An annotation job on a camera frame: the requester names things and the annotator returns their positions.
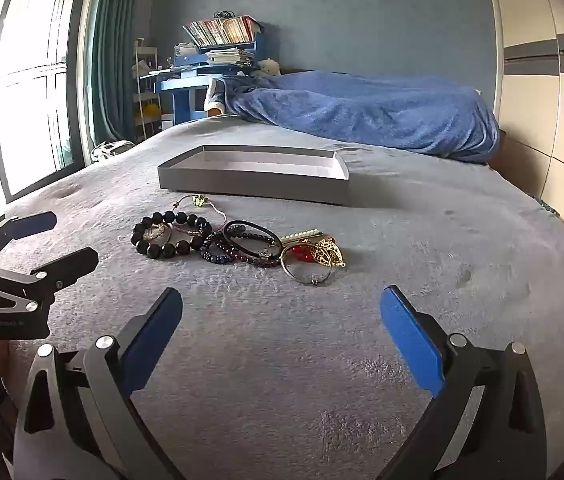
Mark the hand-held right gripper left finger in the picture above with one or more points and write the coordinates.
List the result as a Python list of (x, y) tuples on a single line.
[(154, 340)]

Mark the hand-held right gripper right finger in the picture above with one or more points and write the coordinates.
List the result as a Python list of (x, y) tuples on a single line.
[(412, 345)]

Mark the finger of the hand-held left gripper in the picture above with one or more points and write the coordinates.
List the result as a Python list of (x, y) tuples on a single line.
[(74, 264), (34, 223)]

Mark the thin silver bangle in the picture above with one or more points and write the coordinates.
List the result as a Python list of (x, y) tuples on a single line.
[(315, 281)]

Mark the pearl gold hair clip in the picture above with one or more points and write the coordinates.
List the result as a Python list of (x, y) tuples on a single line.
[(302, 235)]

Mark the grey shallow tray box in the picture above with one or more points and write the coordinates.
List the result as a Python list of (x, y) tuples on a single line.
[(262, 180)]

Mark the glass balcony door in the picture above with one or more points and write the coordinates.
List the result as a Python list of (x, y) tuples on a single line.
[(31, 85)]

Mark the white shelf cart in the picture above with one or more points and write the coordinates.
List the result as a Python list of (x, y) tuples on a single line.
[(144, 80)]

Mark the teal curtain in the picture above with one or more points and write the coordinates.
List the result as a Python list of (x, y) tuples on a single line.
[(116, 50)]

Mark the blue desk with shelf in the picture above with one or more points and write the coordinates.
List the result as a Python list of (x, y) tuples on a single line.
[(186, 82)]

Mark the white and grey cloth item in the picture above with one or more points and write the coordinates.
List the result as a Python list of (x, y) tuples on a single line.
[(214, 95)]

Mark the blue fleece blanket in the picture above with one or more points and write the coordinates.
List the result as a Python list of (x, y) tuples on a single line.
[(362, 110)]

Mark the stack of papers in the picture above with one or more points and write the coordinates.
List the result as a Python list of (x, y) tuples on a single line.
[(227, 56)]

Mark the row of books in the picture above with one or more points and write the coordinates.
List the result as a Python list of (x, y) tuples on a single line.
[(221, 31)]

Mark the white plush toy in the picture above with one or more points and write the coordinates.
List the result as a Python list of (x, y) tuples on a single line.
[(268, 67)]

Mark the beige wardrobe grey stripe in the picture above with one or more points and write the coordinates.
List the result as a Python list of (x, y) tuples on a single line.
[(552, 85)]

